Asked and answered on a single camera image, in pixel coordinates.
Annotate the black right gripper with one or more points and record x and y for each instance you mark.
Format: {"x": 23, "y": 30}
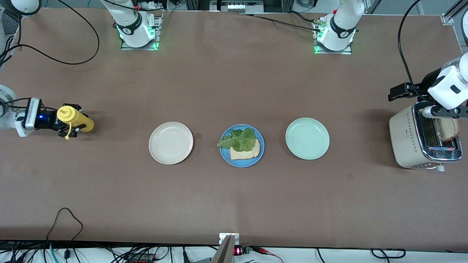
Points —
{"x": 50, "y": 121}

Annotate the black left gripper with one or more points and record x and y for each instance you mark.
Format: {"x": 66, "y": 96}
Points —
{"x": 421, "y": 90}

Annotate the yellow mustard squeeze bottle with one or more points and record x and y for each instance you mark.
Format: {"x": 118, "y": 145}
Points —
{"x": 84, "y": 118}

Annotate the toasted bread slice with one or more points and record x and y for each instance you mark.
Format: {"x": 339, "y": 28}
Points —
{"x": 245, "y": 155}
{"x": 448, "y": 130}

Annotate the green lettuce leaf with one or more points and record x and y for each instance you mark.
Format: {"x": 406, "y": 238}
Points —
{"x": 243, "y": 140}

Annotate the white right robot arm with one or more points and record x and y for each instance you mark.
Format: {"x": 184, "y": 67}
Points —
{"x": 128, "y": 22}

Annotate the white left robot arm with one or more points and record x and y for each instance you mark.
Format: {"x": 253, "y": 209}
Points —
{"x": 448, "y": 87}

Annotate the beige round plate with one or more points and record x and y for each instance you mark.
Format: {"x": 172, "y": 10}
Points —
{"x": 170, "y": 143}

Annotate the light green round plate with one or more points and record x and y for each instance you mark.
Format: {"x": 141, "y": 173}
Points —
{"x": 307, "y": 138}

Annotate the blue round plate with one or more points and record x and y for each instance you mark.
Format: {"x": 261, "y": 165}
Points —
{"x": 223, "y": 153}

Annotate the cream two-slot toaster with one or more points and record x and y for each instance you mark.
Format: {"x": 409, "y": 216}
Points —
{"x": 406, "y": 142}

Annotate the black mesh net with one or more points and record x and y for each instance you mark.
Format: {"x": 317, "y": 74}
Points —
{"x": 11, "y": 25}

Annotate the white power strip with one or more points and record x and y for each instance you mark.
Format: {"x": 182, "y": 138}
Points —
{"x": 153, "y": 4}

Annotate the silver equipment box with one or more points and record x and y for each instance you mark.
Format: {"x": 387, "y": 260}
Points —
{"x": 237, "y": 6}

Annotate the red black clip leads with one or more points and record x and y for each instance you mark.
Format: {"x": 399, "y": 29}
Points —
{"x": 263, "y": 250}

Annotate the circuit board with red display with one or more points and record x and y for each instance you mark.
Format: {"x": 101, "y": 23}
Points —
{"x": 238, "y": 251}

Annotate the silver corner bracket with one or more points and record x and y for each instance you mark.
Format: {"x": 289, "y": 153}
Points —
{"x": 446, "y": 18}

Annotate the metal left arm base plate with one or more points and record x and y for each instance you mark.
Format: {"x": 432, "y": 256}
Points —
{"x": 332, "y": 52}

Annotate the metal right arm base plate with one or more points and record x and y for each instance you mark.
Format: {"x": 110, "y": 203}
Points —
{"x": 159, "y": 33}

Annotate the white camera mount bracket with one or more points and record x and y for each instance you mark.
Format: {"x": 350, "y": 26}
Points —
{"x": 222, "y": 238}

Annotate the grey metal camera bar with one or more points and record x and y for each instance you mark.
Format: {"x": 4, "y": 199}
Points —
{"x": 225, "y": 254}

